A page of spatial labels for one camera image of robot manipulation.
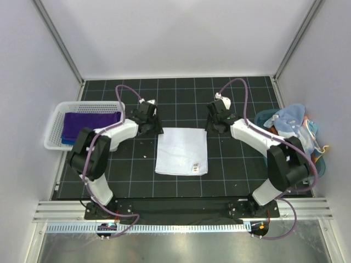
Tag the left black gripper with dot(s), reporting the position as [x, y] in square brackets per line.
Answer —
[158, 129]

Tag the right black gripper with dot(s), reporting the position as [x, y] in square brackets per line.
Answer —
[208, 125]

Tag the white cloth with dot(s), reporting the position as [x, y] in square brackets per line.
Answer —
[182, 152]

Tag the purple towel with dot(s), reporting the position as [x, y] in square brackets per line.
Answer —
[74, 122]

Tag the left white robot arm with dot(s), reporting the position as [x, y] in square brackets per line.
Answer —
[90, 153]

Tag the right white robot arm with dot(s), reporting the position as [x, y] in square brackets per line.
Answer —
[287, 163]

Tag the teal translucent laundry basket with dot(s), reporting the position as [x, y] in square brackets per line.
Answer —
[263, 116]

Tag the brown cloth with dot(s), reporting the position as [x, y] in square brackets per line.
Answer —
[272, 130]

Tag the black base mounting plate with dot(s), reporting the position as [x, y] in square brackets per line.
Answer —
[193, 210]

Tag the white perforated plastic basket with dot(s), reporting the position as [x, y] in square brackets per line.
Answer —
[52, 139]

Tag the yellow patterned cloth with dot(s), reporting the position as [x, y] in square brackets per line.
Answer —
[319, 152]

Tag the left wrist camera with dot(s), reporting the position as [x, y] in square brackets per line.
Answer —
[148, 107]

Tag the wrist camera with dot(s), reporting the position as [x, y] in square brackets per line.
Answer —
[226, 101]
[148, 107]

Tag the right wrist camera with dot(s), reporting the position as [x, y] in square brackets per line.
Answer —
[226, 101]

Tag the slotted white cable duct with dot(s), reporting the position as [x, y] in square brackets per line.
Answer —
[99, 227]

